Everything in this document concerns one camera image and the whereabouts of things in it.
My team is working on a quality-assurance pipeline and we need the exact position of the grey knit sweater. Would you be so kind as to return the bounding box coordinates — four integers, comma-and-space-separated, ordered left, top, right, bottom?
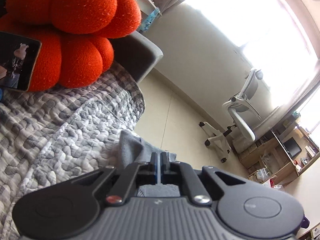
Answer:
116, 130, 180, 197

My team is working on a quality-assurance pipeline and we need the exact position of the grey office chair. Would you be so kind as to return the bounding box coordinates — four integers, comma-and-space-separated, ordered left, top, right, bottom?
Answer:
199, 68, 263, 163

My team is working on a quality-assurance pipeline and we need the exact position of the grey patterned quilt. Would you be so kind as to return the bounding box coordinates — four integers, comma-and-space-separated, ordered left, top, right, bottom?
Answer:
1, 63, 145, 239

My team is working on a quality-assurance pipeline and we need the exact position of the wooden shelf unit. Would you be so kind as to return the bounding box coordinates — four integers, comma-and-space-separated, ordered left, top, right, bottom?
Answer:
238, 119, 319, 187

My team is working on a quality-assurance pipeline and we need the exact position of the dark grey sofa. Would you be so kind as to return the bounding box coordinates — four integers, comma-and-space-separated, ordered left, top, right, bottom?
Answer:
110, 31, 163, 83

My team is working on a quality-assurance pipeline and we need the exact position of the grey curtain right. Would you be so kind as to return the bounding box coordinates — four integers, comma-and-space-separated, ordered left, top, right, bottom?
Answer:
232, 67, 320, 153

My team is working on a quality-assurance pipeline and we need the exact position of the teal hanging bag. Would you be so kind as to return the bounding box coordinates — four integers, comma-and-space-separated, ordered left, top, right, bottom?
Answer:
139, 8, 161, 32

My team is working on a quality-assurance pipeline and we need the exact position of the smartphone on stand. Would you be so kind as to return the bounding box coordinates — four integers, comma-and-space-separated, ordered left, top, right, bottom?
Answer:
1, 31, 42, 92

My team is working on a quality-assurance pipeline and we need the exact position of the orange pumpkin plush cushion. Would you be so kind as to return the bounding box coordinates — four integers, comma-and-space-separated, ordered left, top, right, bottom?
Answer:
1, 0, 141, 92

